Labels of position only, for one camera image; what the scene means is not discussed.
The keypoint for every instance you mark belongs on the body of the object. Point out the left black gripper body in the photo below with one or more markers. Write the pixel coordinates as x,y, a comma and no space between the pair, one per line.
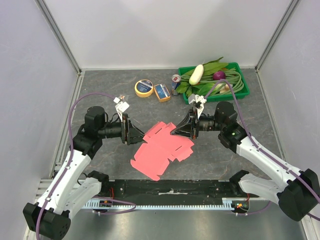
125,129

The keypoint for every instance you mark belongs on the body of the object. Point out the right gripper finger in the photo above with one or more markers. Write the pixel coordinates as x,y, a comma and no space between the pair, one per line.
183,131
187,120

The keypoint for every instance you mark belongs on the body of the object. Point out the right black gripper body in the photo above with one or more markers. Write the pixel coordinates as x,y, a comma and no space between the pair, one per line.
195,124

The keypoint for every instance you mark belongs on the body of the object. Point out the pink cardboard box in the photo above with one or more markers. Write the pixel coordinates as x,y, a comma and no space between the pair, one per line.
159,149

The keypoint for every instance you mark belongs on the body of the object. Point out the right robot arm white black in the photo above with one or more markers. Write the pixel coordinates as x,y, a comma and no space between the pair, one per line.
295,191

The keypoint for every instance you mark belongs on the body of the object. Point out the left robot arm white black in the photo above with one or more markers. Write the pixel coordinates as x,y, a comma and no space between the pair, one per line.
52,214

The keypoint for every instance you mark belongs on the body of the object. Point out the small clear plastic bag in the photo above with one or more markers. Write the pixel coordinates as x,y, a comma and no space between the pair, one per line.
123,97

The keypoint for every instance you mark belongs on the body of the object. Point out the green leafy vegetable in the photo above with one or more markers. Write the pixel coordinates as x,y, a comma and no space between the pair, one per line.
209,68

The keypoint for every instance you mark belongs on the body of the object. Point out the orange blue sponge block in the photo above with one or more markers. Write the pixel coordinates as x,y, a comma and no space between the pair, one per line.
162,93

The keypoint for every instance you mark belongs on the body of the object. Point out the yellow tape roll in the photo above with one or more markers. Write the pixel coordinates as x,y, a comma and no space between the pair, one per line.
144,88

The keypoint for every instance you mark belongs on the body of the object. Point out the red blue drink can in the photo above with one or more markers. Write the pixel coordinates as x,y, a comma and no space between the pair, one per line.
175,82

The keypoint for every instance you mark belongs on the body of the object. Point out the mushroom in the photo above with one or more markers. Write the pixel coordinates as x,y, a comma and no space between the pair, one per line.
224,88

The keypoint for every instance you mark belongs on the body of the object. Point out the white cucumber vegetable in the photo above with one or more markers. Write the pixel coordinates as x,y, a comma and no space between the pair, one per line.
196,75

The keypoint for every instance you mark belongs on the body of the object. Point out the purple onion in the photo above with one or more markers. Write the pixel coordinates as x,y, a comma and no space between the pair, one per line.
219,75

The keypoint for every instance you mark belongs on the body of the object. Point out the green long beans bundle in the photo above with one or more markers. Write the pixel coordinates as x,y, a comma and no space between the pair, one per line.
206,83

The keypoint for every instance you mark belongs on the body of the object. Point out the green plastic tray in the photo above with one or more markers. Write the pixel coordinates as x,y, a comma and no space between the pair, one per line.
216,96

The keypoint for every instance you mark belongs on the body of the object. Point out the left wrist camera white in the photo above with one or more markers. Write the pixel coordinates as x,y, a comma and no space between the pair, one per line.
120,106

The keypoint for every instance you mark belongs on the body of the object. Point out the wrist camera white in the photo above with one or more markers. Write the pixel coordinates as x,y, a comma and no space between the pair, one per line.
197,100
120,106

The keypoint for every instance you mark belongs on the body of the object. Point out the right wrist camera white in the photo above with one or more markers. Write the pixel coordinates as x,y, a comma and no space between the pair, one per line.
197,100

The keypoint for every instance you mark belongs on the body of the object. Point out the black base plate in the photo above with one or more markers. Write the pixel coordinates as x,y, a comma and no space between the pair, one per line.
171,191

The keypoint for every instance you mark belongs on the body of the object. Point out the grey cable duct rail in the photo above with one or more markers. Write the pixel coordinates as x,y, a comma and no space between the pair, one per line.
97,204

